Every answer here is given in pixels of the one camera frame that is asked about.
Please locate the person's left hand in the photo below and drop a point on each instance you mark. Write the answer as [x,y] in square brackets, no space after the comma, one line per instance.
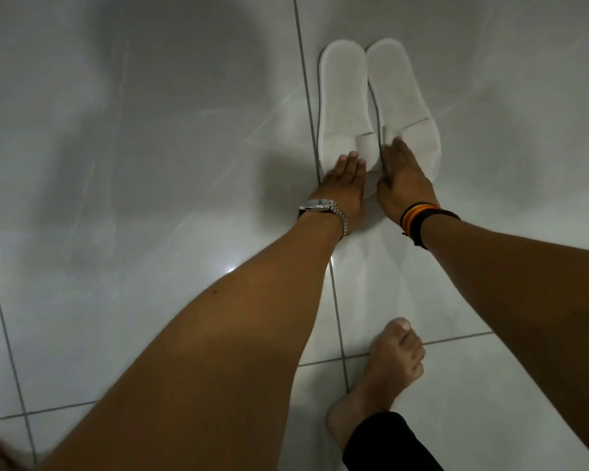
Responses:
[343,191]

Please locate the person's right hand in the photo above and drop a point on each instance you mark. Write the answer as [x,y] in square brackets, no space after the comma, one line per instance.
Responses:
[405,186]

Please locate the person's left fingers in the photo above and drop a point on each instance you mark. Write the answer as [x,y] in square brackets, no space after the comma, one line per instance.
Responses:
[349,166]

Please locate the person's right fingers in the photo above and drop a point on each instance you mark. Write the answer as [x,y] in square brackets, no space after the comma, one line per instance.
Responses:
[397,151]

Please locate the white slipper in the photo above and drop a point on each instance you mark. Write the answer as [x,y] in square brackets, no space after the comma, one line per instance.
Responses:
[343,98]
[397,88]

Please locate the person's right forearm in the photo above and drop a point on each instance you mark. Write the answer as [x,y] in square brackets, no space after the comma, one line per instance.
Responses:
[530,299]

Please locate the person's left forearm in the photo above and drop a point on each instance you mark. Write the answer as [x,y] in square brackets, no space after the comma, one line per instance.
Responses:
[226,348]

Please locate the silver wristwatch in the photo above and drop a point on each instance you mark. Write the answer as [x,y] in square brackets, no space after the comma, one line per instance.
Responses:
[324,206]

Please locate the striped orange yellow wristband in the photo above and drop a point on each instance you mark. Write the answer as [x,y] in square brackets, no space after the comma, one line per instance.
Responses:
[413,213]

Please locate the person's bare foot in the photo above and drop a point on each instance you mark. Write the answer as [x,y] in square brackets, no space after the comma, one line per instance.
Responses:
[387,367]

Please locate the black trouser leg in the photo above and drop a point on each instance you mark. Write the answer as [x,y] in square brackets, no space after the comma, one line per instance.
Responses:
[387,446]

